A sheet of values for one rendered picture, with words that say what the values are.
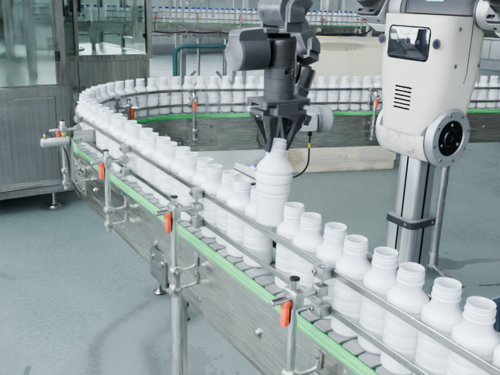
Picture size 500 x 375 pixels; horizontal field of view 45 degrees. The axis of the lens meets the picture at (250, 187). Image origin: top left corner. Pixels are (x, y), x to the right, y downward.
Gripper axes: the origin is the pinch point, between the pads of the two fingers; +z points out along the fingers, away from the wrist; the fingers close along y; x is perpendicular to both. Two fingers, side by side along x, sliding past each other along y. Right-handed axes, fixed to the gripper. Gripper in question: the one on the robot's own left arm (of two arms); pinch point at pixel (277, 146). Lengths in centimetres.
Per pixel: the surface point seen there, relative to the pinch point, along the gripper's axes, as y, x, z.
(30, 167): 21, 329, 92
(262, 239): -0.6, 3.0, 19.7
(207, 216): -2.8, 21.9, 20.7
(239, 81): 83, 153, 12
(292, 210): -1.0, -7.0, 10.2
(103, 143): -3, 93, 20
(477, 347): -3, -50, 14
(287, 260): -1.9, -7.8, 19.8
